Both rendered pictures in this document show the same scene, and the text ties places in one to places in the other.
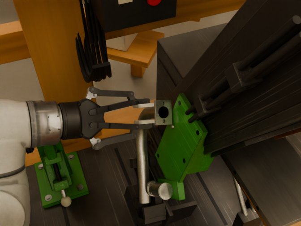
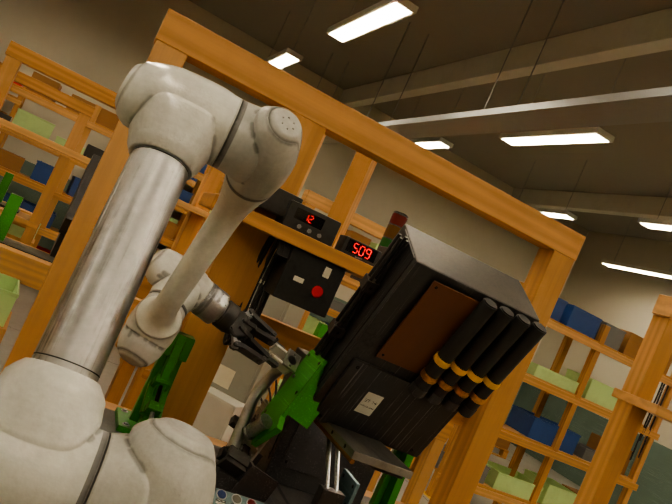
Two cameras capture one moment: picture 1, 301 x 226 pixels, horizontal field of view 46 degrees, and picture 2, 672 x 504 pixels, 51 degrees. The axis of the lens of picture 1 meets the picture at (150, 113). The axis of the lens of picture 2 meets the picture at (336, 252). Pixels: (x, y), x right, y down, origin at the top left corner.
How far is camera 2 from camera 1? 1.34 m
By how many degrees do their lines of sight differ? 51
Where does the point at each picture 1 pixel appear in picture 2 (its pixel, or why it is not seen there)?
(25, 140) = (202, 295)
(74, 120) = (235, 310)
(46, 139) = (213, 305)
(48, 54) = not seen: hidden behind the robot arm
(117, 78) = not seen: outside the picture
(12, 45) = not seen: hidden behind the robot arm
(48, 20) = (230, 278)
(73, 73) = (213, 337)
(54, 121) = (225, 299)
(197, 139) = (316, 367)
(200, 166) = (304, 414)
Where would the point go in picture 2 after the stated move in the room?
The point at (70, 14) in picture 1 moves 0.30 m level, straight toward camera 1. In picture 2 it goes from (246, 284) to (257, 295)
